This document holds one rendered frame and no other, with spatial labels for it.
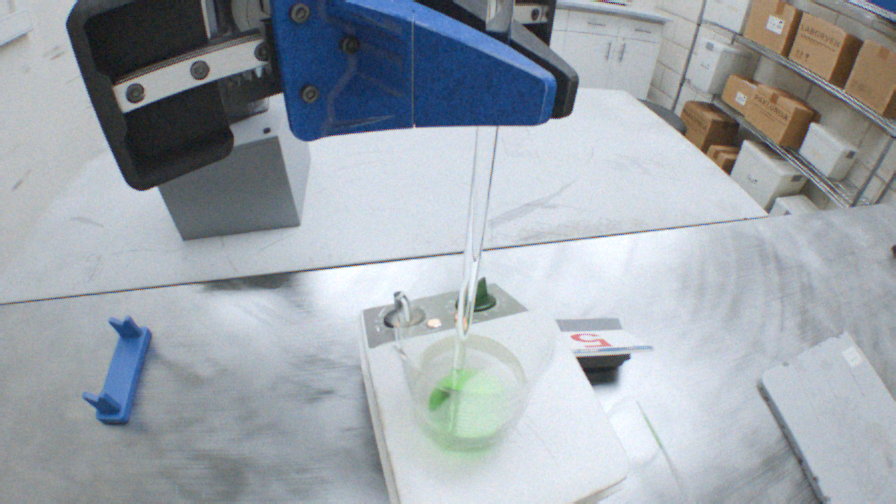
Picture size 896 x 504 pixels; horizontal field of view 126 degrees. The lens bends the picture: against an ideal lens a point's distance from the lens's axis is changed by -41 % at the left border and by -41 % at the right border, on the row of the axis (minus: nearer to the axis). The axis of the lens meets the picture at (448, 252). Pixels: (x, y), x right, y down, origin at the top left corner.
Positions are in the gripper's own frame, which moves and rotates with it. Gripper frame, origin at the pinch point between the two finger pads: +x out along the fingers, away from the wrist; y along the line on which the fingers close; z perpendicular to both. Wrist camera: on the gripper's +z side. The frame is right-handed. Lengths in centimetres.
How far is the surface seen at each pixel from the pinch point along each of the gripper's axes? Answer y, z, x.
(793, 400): 26.0, -24.3, 21.5
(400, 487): -5.3, -16.8, 3.9
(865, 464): 26.3, -24.2, 32.7
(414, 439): -3.3, -16.8, 2.2
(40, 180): -78, -55, -164
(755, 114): 236, -52, -24
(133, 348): -20.5, -24.9, -20.7
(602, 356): 13.5, -23.2, 4.2
